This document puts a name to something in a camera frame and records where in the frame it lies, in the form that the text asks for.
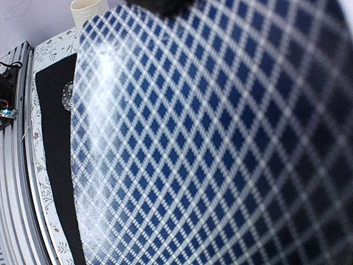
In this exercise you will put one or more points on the black white chip stack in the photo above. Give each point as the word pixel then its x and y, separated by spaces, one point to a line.
pixel 67 93

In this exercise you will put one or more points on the black poker playing mat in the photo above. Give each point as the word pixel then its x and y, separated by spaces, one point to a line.
pixel 55 119

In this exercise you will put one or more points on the cream ceramic mug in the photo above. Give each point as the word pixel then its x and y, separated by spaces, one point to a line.
pixel 82 10

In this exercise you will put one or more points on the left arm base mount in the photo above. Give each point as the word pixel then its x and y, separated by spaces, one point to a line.
pixel 8 89

